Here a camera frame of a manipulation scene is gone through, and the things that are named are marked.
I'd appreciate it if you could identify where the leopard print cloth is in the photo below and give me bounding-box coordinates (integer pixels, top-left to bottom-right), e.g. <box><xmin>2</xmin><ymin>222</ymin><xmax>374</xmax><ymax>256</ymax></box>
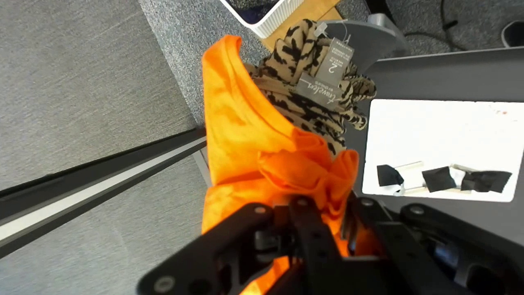
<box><xmin>245</xmin><ymin>19</ymin><xmax>379</xmax><ymax>158</ymax></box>

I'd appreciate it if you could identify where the orange shirt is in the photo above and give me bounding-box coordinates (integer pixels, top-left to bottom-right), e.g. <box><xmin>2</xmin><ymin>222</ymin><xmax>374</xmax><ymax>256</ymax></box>
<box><xmin>201</xmin><ymin>35</ymin><xmax>384</xmax><ymax>295</ymax></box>

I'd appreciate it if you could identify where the black silver floor track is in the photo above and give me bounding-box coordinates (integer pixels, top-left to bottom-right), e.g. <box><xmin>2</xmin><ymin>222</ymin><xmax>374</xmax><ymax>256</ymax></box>
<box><xmin>0</xmin><ymin>127</ymin><xmax>209</xmax><ymax>261</ymax></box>

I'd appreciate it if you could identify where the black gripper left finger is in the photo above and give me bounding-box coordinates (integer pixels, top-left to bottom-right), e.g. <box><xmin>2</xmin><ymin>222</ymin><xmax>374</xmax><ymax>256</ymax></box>
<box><xmin>137</xmin><ymin>196</ymin><xmax>353</xmax><ymax>295</ymax></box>

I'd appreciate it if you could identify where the black binder clip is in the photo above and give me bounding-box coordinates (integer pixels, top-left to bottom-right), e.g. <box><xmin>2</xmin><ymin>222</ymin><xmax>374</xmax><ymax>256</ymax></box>
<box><xmin>422</xmin><ymin>168</ymin><xmax>459</xmax><ymax>194</ymax></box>
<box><xmin>461</xmin><ymin>169</ymin><xmax>515</xmax><ymax>196</ymax></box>
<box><xmin>376</xmin><ymin>163</ymin><xmax>407</xmax><ymax>189</ymax></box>

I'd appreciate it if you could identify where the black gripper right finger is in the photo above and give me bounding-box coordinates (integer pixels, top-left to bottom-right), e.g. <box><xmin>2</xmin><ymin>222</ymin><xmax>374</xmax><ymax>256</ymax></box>
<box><xmin>346</xmin><ymin>196</ymin><xmax>524</xmax><ymax>295</ymax></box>

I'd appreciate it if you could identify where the grey clothing tag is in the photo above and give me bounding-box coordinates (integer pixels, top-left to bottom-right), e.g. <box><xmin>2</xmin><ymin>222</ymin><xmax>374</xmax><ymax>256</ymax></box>
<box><xmin>297</xmin><ymin>35</ymin><xmax>358</xmax><ymax>105</ymax></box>

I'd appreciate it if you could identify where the white plastic bin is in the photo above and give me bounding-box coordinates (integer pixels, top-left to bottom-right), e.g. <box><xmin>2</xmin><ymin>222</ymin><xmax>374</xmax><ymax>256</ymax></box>
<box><xmin>220</xmin><ymin>0</ymin><xmax>309</xmax><ymax>42</ymax></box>

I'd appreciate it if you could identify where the white paper sheet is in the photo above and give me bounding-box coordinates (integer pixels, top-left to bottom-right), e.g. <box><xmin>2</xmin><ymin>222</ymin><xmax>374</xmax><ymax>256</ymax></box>
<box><xmin>361</xmin><ymin>97</ymin><xmax>524</xmax><ymax>205</ymax></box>

